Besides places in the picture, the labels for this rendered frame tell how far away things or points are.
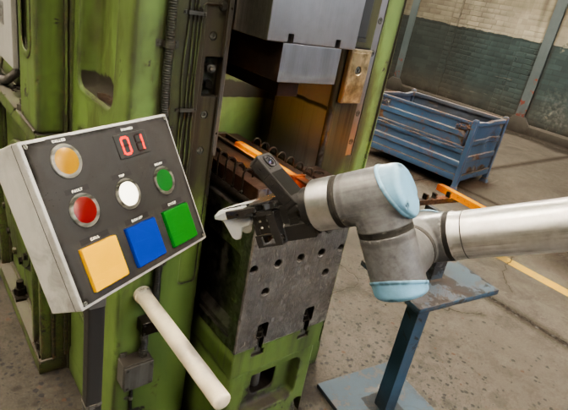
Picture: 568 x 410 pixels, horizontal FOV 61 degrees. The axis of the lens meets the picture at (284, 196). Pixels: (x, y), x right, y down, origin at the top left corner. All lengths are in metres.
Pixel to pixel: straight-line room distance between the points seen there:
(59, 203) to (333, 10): 0.80
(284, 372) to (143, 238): 1.05
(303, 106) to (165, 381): 1.03
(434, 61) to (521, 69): 1.69
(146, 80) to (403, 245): 0.73
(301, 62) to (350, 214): 0.58
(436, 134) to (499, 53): 4.59
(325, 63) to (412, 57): 9.06
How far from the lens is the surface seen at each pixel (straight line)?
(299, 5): 1.22
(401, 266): 0.77
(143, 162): 0.97
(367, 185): 0.75
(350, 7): 1.33
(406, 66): 10.42
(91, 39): 1.54
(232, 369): 1.56
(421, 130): 5.08
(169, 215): 0.98
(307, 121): 1.66
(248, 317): 1.45
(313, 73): 1.29
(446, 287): 1.77
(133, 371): 1.56
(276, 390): 1.89
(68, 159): 0.86
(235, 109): 1.77
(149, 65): 1.20
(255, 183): 1.33
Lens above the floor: 1.48
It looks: 23 degrees down
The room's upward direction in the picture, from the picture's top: 11 degrees clockwise
